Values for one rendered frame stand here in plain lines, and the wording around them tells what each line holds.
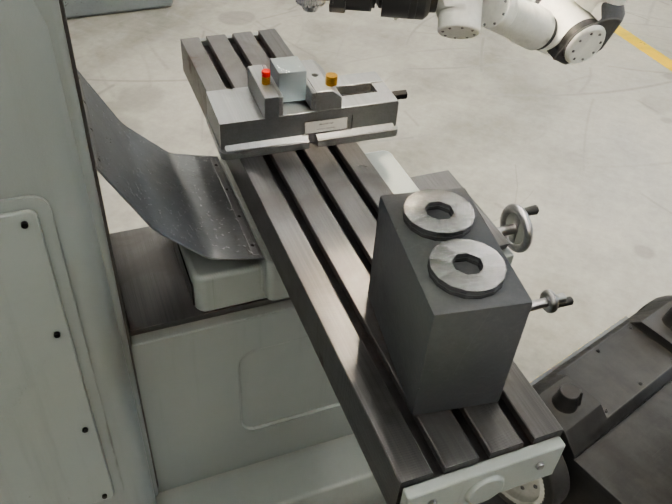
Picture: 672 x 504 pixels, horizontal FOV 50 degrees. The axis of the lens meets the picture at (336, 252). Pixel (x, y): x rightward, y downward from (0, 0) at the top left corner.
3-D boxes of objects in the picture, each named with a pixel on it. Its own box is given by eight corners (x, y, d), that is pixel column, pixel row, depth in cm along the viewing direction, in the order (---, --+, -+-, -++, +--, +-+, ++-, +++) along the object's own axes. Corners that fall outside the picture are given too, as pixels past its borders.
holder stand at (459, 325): (443, 285, 109) (467, 178, 95) (500, 402, 93) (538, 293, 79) (366, 294, 106) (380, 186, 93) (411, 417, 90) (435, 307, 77)
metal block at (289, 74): (296, 84, 136) (297, 55, 132) (305, 100, 132) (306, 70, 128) (269, 87, 135) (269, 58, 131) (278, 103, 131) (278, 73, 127)
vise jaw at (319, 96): (320, 76, 141) (321, 57, 138) (341, 108, 132) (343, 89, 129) (291, 79, 139) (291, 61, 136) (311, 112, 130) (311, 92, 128)
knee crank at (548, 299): (562, 295, 174) (569, 277, 170) (577, 312, 170) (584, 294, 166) (484, 315, 167) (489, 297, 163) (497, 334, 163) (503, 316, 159)
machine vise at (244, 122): (371, 97, 150) (376, 48, 142) (399, 135, 139) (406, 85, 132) (205, 118, 140) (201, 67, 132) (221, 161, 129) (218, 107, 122)
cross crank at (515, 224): (513, 228, 177) (524, 190, 169) (539, 259, 169) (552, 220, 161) (456, 241, 172) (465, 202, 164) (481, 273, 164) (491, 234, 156)
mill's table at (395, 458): (273, 54, 178) (273, 24, 173) (559, 476, 94) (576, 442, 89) (181, 65, 171) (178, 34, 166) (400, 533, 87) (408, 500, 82)
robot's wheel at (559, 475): (554, 521, 136) (585, 464, 123) (537, 536, 133) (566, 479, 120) (478, 447, 147) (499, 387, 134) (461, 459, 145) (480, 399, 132)
